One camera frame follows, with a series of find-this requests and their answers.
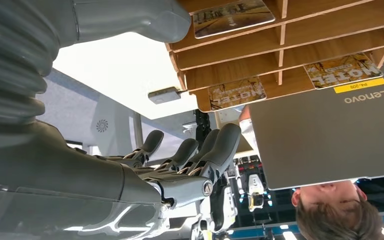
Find gold hotel key card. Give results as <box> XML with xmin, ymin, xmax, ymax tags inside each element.
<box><xmin>191</xmin><ymin>0</ymin><xmax>276</xmax><ymax>40</ymax></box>
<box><xmin>303</xmin><ymin>52</ymin><xmax>384</xmax><ymax>90</ymax></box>
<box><xmin>207</xmin><ymin>76</ymin><xmax>268</xmax><ymax>112</ymax></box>

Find wooden card organizer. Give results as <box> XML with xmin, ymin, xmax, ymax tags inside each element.
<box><xmin>165</xmin><ymin>0</ymin><xmax>384</xmax><ymax>113</ymax></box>

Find person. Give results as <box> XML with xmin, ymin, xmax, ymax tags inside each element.
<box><xmin>238</xmin><ymin>105</ymin><xmax>384</xmax><ymax>240</ymax></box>

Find grey kiosk stand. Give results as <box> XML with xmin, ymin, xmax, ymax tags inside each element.
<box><xmin>90</xmin><ymin>95</ymin><xmax>134</xmax><ymax>157</ymax></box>

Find black robot legs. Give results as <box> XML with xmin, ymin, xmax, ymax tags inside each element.
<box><xmin>194</xmin><ymin>109</ymin><xmax>212</xmax><ymax>143</ymax></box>

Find grey laptop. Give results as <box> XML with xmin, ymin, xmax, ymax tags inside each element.
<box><xmin>247</xmin><ymin>31</ymin><xmax>384</xmax><ymax>191</ymax></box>

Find chrome stanchion post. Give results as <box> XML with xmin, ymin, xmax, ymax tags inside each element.
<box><xmin>132</xmin><ymin>111</ymin><xmax>145</xmax><ymax>151</ymax></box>

